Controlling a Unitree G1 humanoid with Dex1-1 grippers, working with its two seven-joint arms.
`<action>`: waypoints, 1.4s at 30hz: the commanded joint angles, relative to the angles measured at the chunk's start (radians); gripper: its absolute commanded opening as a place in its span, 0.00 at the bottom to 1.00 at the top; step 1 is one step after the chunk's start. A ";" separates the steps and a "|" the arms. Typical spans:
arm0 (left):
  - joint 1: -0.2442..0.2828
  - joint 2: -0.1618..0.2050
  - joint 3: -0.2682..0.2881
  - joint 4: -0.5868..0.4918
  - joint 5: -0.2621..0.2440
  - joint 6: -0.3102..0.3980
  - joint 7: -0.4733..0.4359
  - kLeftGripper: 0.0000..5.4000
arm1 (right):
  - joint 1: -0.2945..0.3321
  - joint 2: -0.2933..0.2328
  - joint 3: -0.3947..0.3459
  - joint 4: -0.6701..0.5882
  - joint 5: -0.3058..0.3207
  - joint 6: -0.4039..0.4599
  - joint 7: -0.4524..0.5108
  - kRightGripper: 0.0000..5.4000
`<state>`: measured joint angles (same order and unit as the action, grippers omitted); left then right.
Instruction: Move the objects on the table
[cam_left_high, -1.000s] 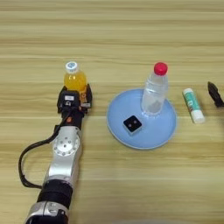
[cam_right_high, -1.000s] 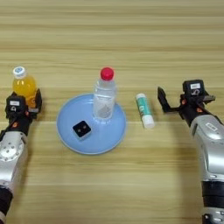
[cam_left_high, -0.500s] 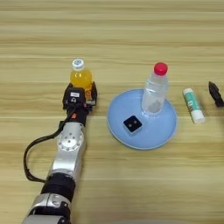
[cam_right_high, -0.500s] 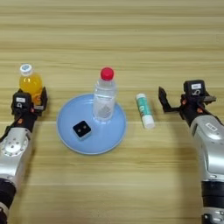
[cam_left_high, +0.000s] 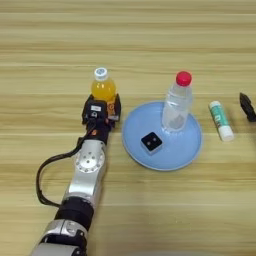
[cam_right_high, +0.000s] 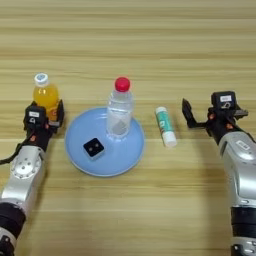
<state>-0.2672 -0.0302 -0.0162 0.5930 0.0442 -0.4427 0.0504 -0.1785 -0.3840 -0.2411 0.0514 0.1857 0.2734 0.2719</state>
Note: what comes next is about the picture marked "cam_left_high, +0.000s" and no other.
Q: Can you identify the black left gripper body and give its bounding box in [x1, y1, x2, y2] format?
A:
[82, 114, 116, 144]

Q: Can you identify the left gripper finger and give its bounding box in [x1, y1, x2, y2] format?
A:
[107, 94, 122, 123]
[81, 94, 96, 118]

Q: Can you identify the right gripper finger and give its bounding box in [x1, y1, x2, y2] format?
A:
[239, 92, 256, 123]

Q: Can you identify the orange juice bottle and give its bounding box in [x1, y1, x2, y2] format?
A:
[90, 67, 118, 112]

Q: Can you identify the green and white glue stick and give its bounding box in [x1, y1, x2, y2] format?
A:
[208, 100, 235, 142]

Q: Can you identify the clear red-capped water bottle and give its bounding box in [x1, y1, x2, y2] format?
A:
[161, 70, 194, 133]

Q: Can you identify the left gripper labelled black box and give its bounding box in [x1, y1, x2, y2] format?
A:
[83, 99, 108, 122]

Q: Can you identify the small black square block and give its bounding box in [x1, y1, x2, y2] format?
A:
[140, 131, 164, 155]

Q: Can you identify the blue round plate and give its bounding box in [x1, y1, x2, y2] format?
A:
[121, 100, 203, 172]

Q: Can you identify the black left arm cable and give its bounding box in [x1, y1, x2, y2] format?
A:
[35, 128, 98, 208]

